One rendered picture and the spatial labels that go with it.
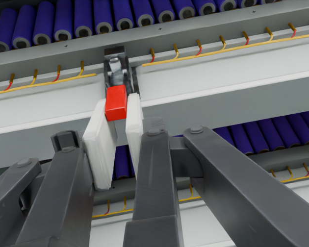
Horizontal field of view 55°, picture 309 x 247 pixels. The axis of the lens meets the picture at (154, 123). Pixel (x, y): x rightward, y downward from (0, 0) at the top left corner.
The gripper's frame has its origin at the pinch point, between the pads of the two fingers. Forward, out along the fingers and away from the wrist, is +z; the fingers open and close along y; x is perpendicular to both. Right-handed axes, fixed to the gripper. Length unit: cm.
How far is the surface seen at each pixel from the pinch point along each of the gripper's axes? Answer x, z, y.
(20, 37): 6.4, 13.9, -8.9
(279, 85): -0.6, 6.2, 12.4
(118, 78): 2.4, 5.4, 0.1
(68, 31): 6.2, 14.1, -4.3
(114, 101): 1.8, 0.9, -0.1
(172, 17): 5.7, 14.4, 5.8
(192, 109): -1.5, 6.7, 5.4
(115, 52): 3.9, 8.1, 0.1
